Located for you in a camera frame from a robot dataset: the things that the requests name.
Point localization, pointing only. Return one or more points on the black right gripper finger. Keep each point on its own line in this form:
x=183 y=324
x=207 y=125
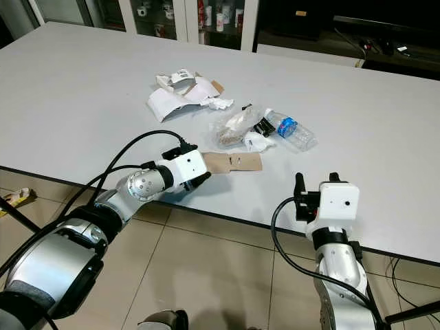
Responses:
x=335 y=177
x=300 y=185

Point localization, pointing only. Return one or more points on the brown cardboard piece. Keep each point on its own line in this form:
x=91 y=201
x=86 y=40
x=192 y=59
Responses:
x=237 y=161

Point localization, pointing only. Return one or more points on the clear plastic bag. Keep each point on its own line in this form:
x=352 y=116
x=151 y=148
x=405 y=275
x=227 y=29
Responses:
x=234 y=128

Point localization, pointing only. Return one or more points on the white torn cardboard packaging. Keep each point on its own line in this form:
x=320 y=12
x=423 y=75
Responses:
x=172 y=104

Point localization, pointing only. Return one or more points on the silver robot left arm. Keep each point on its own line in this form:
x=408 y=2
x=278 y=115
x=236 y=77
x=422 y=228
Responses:
x=69 y=268

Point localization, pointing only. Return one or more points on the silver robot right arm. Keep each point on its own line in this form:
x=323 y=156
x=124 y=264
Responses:
x=340 y=268

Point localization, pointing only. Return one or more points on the clear bottle with blue label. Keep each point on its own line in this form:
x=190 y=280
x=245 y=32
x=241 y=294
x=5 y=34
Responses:
x=294 y=130

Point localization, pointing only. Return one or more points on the crumpled white tissue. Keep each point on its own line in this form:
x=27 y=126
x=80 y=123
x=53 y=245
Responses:
x=260 y=142
x=220 y=104

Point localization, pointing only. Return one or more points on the yellow white snack packet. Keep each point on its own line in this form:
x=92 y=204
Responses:
x=20 y=196

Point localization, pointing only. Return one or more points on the small white labelled box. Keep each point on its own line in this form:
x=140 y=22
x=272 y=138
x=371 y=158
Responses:
x=174 y=78

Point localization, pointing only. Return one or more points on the black tripod leg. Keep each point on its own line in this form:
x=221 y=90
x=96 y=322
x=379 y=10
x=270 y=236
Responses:
x=20 y=220

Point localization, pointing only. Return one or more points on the grey robot left foot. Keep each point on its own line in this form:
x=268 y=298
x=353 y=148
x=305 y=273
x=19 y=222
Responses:
x=165 y=320

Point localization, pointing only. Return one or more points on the black television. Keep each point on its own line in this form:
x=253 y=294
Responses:
x=385 y=26

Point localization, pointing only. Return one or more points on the white glass door cabinet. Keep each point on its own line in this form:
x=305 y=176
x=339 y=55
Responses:
x=189 y=20

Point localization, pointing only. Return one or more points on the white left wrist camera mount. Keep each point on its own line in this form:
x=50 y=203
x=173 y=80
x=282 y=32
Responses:
x=189 y=168

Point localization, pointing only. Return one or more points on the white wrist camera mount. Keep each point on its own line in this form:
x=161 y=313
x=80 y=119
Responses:
x=337 y=203
x=189 y=168

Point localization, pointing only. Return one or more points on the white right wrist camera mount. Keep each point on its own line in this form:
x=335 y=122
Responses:
x=337 y=203

